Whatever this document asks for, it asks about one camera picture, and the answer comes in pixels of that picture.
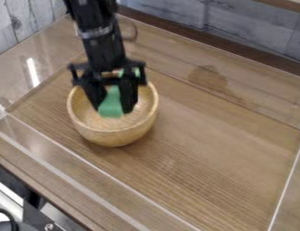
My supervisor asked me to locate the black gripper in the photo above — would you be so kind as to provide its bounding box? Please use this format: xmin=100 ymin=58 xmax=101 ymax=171
xmin=68 ymin=28 xmax=145 ymax=114

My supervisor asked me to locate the green rectangular block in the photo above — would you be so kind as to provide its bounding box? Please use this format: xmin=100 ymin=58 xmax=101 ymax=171
xmin=97 ymin=68 xmax=140 ymax=118

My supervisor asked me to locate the round wooden bowl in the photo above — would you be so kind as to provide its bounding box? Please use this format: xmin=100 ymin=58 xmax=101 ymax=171
xmin=67 ymin=82 xmax=157 ymax=147

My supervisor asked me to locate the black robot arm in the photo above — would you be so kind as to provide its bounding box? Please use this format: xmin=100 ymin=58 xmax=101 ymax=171
xmin=63 ymin=0 xmax=147 ymax=118

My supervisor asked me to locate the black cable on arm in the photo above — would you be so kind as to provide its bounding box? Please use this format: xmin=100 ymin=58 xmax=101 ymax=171
xmin=119 ymin=18 xmax=140 ymax=43

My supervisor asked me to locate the black metal table bracket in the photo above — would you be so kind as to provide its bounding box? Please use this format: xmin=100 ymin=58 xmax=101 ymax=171
xmin=21 ymin=200 xmax=65 ymax=231

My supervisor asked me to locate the black cable under table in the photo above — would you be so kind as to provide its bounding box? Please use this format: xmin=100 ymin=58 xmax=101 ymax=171
xmin=0 ymin=207 xmax=21 ymax=231

